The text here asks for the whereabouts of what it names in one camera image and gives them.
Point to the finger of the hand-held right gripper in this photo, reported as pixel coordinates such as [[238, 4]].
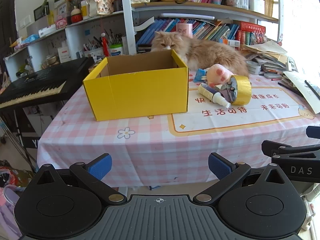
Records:
[[313, 132], [280, 148]]

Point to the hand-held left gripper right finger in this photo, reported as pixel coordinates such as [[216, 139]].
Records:
[[218, 166]]

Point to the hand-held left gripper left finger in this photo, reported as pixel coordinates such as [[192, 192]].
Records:
[[101, 166]]

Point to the gold tape roll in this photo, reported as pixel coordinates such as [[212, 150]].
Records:
[[243, 92]]

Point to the yellow cardboard box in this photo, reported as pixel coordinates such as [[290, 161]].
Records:
[[140, 97]]

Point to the pink plush paw toy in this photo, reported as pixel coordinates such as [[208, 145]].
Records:
[[220, 73]]

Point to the desktop with pink checked cloth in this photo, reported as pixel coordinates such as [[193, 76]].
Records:
[[150, 150]]

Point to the black pencil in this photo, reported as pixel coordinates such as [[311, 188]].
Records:
[[290, 89]]

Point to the white paper sheets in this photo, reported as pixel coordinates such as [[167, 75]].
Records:
[[300, 82]]

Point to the cream spray bottle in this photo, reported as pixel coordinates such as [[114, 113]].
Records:
[[208, 92]]

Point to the small toy car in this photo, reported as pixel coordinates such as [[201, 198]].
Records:
[[228, 91]]

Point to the black keyboard stand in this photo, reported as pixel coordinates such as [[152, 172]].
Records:
[[28, 140]]

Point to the blue packet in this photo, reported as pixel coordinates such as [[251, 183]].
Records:
[[200, 75]]

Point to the pile of papers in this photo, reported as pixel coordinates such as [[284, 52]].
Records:
[[265, 51]]

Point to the black electronic keyboard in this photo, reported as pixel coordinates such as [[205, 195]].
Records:
[[37, 80]]

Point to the pen holder with pens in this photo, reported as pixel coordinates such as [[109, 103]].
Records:
[[93, 52]]

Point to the fluffy orange cat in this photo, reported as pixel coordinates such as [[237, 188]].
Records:
[[207, 52]]

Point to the white jar green lid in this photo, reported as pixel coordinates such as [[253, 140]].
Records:
[[116, 50]]

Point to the red tassel ornament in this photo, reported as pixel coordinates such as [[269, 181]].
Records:
[[105, 46]]

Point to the row of leaning books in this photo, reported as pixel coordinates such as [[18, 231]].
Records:
[[215, 31]]

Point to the pink printed cup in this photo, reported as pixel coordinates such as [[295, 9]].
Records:
[[184, 30]]

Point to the red round doll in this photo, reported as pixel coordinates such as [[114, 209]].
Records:
[[76, 17]]

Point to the white bookshelf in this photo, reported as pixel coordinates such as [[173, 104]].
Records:
[[127, 17]]

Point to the white bunny figure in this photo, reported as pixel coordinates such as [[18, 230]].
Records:
[[102, 2]]

